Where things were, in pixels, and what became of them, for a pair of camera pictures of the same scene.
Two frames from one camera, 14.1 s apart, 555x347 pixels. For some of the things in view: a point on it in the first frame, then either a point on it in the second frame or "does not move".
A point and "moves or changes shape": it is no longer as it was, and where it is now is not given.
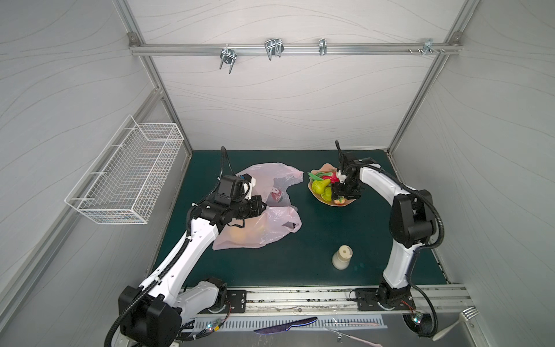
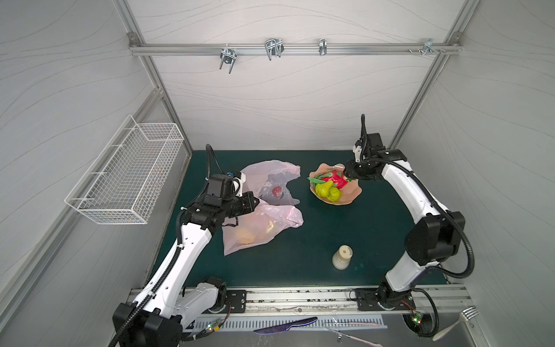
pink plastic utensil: [359, 339] does not move
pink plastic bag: [279, 218] moves or changes shape
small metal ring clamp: [323, 46] does not move
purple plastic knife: [283, 327] does not move
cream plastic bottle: [342, 259] does not move
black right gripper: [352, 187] to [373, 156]
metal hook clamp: [274, 47] does not move
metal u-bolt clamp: [227, 56] does not move
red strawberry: [340, 201] to [277, 191]
